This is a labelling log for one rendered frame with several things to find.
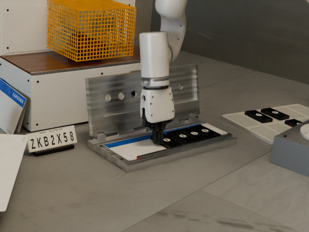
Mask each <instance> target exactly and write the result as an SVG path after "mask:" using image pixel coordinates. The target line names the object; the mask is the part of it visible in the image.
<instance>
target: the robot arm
mask: <svg viewBox="0 0 309 232"><path fill-rule="evenodd" d="M187 1H188V0H155V9H156V11H157V12H158V13H159V14H160V17H161V27H160V31H149V32H143V33H140V34H139V44H140V62H141V82H142V86H144V87H143V89H142V92H141V102H140V114H141V120H142V121H143V124H142V126H143V127H149V128H150V130H151V131H152V134H153V143H154V144H158V145H160V144H163V143H164V141H163V131H164V130H165V126H166V125H167V123H170V122H171V121H172V119H173V118H174V116H175V112H174V102H173V95H172V91H171V87H169V86H168V85H169V84H170V76H169V65H171V64H172V63H174V62H175V60H176V59H177V57H178V55H179V52H180V49H181V46H182V43H183V40H184V36H185V32H186V16H185V7H186V4H187ZM300 134H301V135H302V136H303V137H304V138H305V139H307V140H309V124H305V125H303V126H302V127H301V128H300Z"/></svg>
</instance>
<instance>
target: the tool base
mask: <svg viewBox="0 0 309 232"><path fill-rule="evenodd" d="M196 118H199V117H198V116H192V115H189V117H186V118H184V119H180V120H179V123H176V124H172V125H167V126H165V130H164V131H167V130H171V129H176V128H181V127H185V126H190V125H194V124H199V123H201V124H204V122H203V121H199V120H197V119H196ZM148 134H152V131H151V130H150V128H149V127H143V126H142V127H141V128H136V129H134V132H133V133H129V134H124V135H120V136H117V135H118V133H111V134H107V135H105V134H103V133H100V134H98V136H94V137H93V138H92V139H91V140H88V142H87V146H88V147H89V148H91V149H92V150H94V151H95V152H97V153H98V154H100V155H101V156H103V157H104V158H106V159H108V160H109V161H111V162H112V163H113V164H115V165H116V166H118V167H120V168H121V169H123V170H124V171H126V172H127V173H128V172H132V171H136V170H139V169H143V168H147V167H151V166H155V165H158V164H162V163H166V162H170V161H174V160H177V159H181V158H185V157H189V156H193V155H197V154H201V153H204V152H208V151H212V150H216V149H220V148H223V147H227V146H231V145H235V144H236V142H237V137H235V136H231V137H227V138H224V139H219V140H215V141H211V142H207V143H203V144H200V145H195V146H191V147H187V148H183V149H180V150H176V151H171V152H167V153H163V154H159V155H155V156H151V157H147V158H143V159H139V160H138V159H133V160H129V161H128V160H126V159H125V158H123V157H121V156H120V155H118V154H117V153H115V152H113V151H112V150H110V149H109V148H107V147H106V146H104V144H108V143H113V142H117V141H121V140H126V139H131V138H135V137H140V136H144V135H148ZM100 145H102V146H100ZM121 158H123V160H121Z"/></svg>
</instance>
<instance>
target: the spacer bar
mask: <svg viewBox="0 0 309 232"><path fill-rule="evenodd" d="M201 125H202V126H204V127H206V128H209V129H211V130H213V131H215V132H217V133H219V134H221V135H225V134H228V133H227V132H225V131H223V130H221V129H219V128H217V127H215V126H212V125H210V124H208V123H205V124H201Z"/></svg>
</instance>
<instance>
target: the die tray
mask: <svg viewBox="0 0 309 232"><path fill-rule="evenodd" d="M272 109H274V110H277V111H279V112H282V113H284V114H287V115H289V119H285V120H291V119H296V120H298V121H301V122H304V121H306V120H308V119H309V108H307V107H305V106H303V105H300V104H292V105H285V106H278V107H272ZM257 111H259V112H261V109H259V110H257ZM263 114H264V113H263ZM265 115H266V114H265ZM267 116H268V115H267ZM269 117H271V116H269ZM271 118H272V119H273V121H272V122H267V123H261V122H259V121H257V120H255V119H253V118H251V117H249V116H247V115H245V111H244V112H238V113H232V114H225V115H222V119H224V120H225V121H227V122H229V123H231V124H233V125H235V126H237V127H239V128H240V129H242V130H244V131H246V132H248V133H250V134H252V135H253V136H255V137H257V138H259V139H261V140H263V141H265V142H267V143H268V144H271V145H273V141H274V136H276V135H278V134H280V133H282V132H284V131H286V130H288V129H290V128H292V127H291V126H289V125H286V124H285V120H281V121H280V120H277V119H275V118H273V117H271Z"/></svg>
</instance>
